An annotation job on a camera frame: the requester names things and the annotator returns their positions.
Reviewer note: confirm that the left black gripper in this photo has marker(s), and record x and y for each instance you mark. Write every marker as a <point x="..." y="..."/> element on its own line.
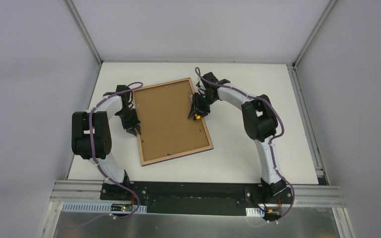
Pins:
<point x="130" y="121"/>

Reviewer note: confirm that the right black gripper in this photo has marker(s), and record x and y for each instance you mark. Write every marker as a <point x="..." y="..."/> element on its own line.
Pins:
<point x="198" y="107"/>

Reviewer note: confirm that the black yellow screwdriver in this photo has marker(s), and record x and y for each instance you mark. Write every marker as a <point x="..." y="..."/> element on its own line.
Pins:
<point x="194" y="110"/>

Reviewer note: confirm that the blue wooden picture frame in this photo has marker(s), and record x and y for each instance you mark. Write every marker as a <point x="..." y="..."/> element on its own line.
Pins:
<point x="166" y="131"/>

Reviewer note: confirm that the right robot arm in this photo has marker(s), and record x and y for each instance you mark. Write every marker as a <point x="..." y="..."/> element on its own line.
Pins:
<point x="259" y="117"/>

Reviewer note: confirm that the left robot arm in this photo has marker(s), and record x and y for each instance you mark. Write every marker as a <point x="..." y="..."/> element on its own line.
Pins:
<point x="91" y="135"/>

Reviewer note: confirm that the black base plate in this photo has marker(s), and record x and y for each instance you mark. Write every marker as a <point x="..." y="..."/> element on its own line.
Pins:
<point x="219" y="199"/>

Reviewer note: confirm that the left white cable duct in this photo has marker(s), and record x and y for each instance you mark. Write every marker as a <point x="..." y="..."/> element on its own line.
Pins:
<point x="102" y="207"/>

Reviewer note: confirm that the white cable duct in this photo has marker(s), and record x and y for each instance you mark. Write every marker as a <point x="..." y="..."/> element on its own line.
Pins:
<point x="102" y="207"/>
<point x="254" y="212"/>

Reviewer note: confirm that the right white cable duct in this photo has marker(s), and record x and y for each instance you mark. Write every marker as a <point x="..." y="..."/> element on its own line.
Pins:
<point x="254" y="212"/>

